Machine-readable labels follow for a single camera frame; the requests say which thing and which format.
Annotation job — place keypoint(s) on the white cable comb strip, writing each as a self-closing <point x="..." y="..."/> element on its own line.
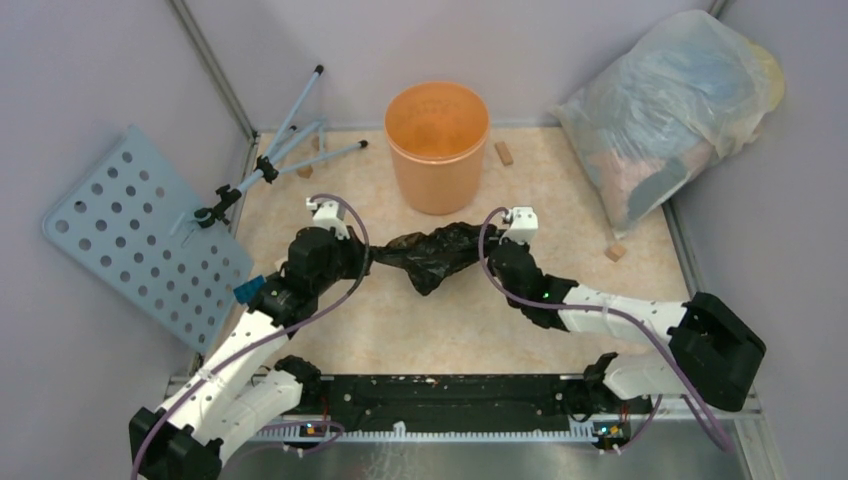
<point x="582" y="432"/>

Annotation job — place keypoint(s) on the wooden cube block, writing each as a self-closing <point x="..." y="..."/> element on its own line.
<point x="615" y="252"/>

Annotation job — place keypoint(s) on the orange plastic trash bin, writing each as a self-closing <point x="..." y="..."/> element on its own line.
<point x="437" y="132"/>

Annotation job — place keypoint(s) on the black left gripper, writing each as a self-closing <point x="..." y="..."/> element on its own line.
<point x="356" y="249"/>

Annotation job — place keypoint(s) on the light blue perforated board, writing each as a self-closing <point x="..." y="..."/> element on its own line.
<point x="130" y="222"/>

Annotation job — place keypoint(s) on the blue clamp block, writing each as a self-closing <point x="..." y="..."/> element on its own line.
<point x="245" y="292"/>

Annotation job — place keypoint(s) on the black trash bag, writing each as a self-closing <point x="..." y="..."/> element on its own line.
<point x="428" y="259"/>

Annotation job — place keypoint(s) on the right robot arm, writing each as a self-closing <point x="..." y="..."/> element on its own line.
<point x="700" y="348"/>

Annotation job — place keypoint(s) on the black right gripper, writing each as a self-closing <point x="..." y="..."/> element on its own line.
<point x="491" y="267"/>

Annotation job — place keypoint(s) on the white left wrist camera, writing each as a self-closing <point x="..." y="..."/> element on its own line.
<point x="329" y="215"/>

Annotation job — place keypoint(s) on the light blue tripod stand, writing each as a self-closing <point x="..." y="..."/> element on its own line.
<point x="268" y="166"/>

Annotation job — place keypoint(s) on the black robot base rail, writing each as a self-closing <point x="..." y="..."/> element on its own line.
<point x="471" y="403"/>

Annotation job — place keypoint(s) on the large translucent trash bag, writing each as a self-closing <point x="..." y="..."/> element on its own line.
<point x="691" y="92"/>

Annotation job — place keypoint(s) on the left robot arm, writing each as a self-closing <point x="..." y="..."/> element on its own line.
<point x="195" y="432"/>

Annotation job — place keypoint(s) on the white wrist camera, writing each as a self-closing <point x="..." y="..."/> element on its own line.
<point x="521" y="225"/>
<point x="329" y="215"/>

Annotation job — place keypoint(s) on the small wooden block by tripod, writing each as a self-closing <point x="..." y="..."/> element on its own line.
<point x="305" y="172"/>

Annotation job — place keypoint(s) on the flat wooden block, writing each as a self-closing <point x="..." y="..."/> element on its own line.
<point x="504" y="154"/>

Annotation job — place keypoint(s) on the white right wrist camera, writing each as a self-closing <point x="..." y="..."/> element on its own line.
<point x="521" y="225"/>

